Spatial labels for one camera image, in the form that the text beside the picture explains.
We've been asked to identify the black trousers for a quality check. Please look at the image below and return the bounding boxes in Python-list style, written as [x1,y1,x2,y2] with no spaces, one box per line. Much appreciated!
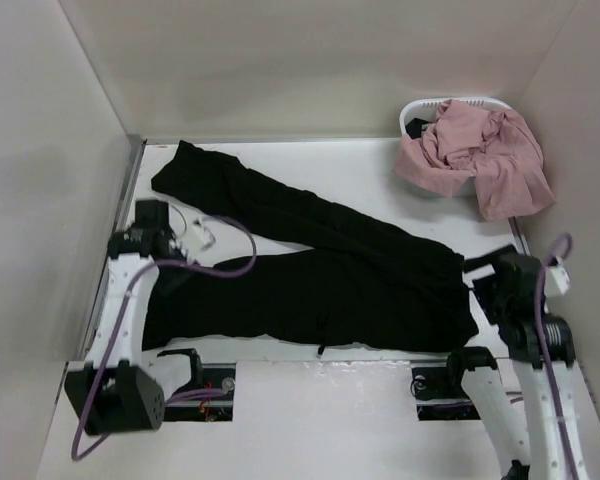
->
[142,142,478,353]

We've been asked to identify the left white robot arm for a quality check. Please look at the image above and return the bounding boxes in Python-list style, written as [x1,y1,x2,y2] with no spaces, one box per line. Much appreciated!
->
[64,200,205,436]

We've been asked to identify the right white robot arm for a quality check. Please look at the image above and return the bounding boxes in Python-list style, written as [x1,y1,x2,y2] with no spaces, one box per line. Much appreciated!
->
[443,233,588,479]

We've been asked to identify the pink trousers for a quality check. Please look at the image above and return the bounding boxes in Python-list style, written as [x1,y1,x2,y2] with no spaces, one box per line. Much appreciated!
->
[394,99,556,221]

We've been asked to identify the white laundry basket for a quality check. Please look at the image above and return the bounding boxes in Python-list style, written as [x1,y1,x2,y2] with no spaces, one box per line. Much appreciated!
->
[399,96,511,199]

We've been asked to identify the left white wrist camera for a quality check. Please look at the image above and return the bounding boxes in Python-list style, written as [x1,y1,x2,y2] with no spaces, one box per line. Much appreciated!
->
[183,218,216,254]

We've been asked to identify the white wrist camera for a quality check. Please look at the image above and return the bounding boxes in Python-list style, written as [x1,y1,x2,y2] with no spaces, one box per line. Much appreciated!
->
[544,257,571,298]
[183,218,216,254]

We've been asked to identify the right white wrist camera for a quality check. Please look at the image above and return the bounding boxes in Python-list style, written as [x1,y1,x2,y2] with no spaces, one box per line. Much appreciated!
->
[544,257,571,298]

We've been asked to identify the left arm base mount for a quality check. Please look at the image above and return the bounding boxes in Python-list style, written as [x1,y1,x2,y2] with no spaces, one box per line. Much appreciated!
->
[164,363,237,423]

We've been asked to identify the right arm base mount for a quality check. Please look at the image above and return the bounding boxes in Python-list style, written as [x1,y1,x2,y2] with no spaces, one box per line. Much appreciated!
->
[410,356,497,421]

